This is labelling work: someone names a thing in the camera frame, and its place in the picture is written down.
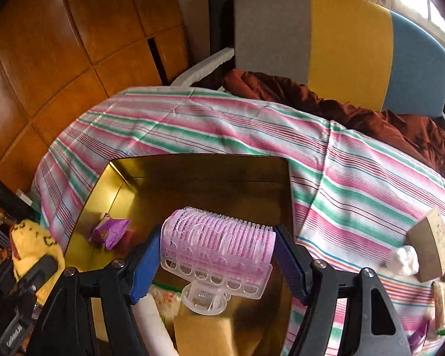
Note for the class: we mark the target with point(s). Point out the white tube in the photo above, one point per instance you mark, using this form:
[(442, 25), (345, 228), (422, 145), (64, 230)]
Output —
[(152, 326)]

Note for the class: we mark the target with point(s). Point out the pink green striped sheet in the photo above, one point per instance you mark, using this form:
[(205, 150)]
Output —
[(244, 126)]

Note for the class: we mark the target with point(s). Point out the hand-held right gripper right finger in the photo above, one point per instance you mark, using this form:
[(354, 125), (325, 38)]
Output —
[(293, 263)]

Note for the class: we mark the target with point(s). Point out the white crumpled ball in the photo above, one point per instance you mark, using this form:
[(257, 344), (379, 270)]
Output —
[(402, 260)]

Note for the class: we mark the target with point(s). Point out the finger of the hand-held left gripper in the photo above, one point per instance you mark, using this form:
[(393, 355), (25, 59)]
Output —
[(7, 196)]

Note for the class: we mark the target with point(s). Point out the white padded rail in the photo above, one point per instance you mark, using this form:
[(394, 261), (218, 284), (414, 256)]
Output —
[(204, 66)]

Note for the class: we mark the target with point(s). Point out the black upright post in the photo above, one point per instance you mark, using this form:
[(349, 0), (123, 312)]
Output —
[(218, 18)]

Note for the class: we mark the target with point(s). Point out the pink plastic hair roller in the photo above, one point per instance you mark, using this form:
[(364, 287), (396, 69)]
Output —
[(215, 252)]

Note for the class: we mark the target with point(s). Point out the orange wooden wardrobe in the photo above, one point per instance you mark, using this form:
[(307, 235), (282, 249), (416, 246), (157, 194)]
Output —
[(59, 44)]

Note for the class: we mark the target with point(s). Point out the purple snack packet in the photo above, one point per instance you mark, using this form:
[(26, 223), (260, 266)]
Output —
[(109, 231), (418, 337)]

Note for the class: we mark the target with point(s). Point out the grey yellow blue headboard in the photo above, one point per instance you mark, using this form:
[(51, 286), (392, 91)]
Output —
[(348, 44)]

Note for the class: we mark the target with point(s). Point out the yellow green snack packet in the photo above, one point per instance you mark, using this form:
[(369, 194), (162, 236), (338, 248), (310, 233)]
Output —
[(442, 307)]

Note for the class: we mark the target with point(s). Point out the brown cardboard box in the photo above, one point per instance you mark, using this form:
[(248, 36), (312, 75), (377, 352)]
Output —
[(430, 244), (204, 335)]

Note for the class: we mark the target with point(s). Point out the rust brown blanket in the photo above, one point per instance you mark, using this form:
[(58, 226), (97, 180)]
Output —
[(393, 126)]

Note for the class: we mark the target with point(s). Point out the gold metal tin box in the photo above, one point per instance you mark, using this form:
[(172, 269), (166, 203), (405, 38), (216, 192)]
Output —
[(207, 181)]

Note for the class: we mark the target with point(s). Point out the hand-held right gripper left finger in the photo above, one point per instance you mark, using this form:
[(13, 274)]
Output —
[(146, 267)]

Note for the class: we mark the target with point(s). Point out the floral print packet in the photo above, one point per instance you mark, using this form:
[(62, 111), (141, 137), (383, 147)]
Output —
[(167, 300)]

